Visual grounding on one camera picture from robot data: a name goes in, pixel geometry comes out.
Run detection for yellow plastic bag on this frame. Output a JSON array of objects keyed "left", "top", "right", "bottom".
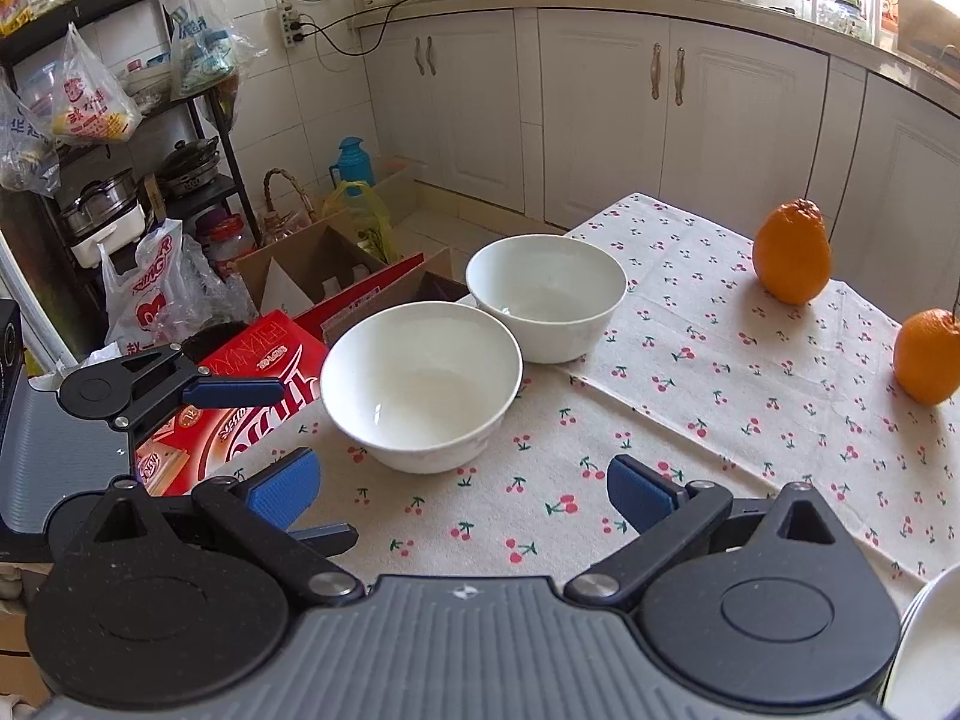
[{"left": 320, "top": 181, "right": 400, "bottom": 263}]

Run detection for teal thermos jug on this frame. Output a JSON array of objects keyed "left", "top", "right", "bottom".
[{"left": 329, "top": 137, "right": 376, "bottom": 187}]

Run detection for bumpy orange tangerine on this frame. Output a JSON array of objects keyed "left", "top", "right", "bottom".
[{"left": 752, "top": 199, "right": 832, "bottom": 305}]

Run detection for cherry print tablecloth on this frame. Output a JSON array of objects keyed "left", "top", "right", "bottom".
[{"left": 239, "top": 195, "right": 958, "bottom": 601}]

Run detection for black cable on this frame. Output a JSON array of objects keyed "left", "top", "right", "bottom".
[{"left": 294, "top": 0, "right": 467, "bottom": 61}]

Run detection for white plate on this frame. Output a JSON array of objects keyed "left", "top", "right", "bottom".
[{"left": 882, "top": 566, "right": 960, "bottom": 720}]

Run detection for white floral bowl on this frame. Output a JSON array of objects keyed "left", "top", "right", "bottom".
[{"left": 320, "top": 301, "right": 523, "bottom": 475}]

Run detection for wicker basket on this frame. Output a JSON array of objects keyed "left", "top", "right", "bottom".
[{"left": 260, "top": 167, "right": 319, "bottom": 245}]

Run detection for white plastic bag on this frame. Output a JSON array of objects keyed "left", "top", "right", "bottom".
[{"left": 98, "top": 220, "right": 257, "bottom": 355}]

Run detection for black metal shelf rack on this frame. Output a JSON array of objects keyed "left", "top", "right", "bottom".
[{"left": 0, "top": 0, "right": 266, "bottom": 361}]

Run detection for red gift box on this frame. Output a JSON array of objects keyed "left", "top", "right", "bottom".
[{"left": 135, "top": 310, "right": 327, "bottom": 496}]

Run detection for orange with green leaf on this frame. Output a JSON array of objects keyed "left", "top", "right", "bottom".
[{"left": 893, "top": 301, "right": 960, "bottom": 406}]

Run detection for white power strip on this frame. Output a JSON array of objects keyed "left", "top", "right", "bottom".
[{"left": 277, "top": 4, "right": 304, "bottom": 49}]

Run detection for white kitchen cabinets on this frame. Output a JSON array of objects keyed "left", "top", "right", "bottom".
[{"left": 355, "top": 0, "right": 958, "bottom": 319}]

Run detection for open cardboard box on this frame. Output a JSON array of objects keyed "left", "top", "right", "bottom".
[{"left": 236, "top": 211, "right": 467, "bottom": 346}]

